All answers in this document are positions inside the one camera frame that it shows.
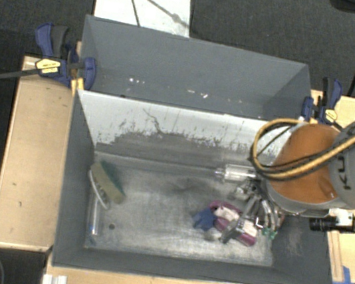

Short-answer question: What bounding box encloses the clear glass tube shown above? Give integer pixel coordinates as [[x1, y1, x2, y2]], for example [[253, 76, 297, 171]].
[[212, 161, 259, 188]]

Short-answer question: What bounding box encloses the black cylinder on white bracket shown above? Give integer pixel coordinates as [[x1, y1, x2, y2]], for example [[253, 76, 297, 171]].
[[307, 204, 355, 240]]

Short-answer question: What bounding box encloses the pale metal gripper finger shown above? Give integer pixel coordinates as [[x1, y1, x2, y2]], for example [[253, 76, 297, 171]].
[[219, 216, 240, 247], [232, 216, 249, 241]]

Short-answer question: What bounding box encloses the blue cloth piece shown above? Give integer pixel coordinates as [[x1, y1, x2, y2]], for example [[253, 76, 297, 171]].
[[189, 204, 220, 233]]

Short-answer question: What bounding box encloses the purple and white packet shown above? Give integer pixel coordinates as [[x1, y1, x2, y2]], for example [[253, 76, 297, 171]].
[[202, 198, 263, 249]]

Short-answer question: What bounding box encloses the grey metal bin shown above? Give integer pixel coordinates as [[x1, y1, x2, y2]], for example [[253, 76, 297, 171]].
[[43, 13, 355, 284]]

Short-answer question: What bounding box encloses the pale wood board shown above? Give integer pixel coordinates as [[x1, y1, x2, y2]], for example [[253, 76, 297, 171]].
[[0, 53, 86, 259]]

